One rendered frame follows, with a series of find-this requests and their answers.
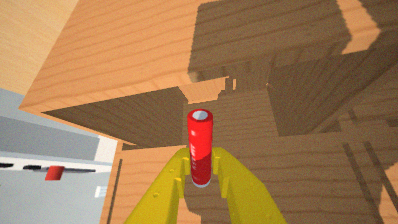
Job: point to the brown wooden chest of drawers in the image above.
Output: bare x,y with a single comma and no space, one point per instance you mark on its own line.
342,130

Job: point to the red battery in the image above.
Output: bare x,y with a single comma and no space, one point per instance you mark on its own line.
200,128

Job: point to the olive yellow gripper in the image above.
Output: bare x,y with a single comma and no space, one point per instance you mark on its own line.
248,199

